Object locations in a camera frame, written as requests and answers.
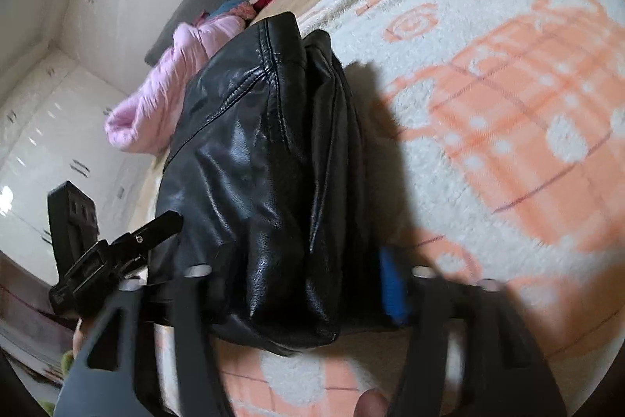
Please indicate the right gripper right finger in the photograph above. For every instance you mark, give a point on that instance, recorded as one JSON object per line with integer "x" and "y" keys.
{"x": 503, "y": 371}

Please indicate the white peach patterned blanket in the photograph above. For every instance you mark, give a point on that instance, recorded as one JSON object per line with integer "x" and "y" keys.
{"x": 496, "y": 139}

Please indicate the pink quilted duvet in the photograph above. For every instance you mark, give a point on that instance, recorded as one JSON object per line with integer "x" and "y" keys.
{"x": 145, "y": 122}

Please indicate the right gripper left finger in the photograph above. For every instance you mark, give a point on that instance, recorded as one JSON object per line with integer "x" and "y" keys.
{"x": 116, "y": 372}

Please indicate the black leather jacket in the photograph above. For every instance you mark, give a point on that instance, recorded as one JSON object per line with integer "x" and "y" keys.
{"x": 268, "y": 170}

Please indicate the white wardrobe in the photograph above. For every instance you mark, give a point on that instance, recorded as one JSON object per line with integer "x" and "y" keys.
{"x": 52, "y": 131}

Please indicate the left hand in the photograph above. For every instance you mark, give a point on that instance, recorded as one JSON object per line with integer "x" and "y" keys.
{"x": 81, "y": 333}

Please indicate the right hand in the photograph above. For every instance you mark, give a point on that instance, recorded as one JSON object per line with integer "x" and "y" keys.
{"x": 371, "y": 403}

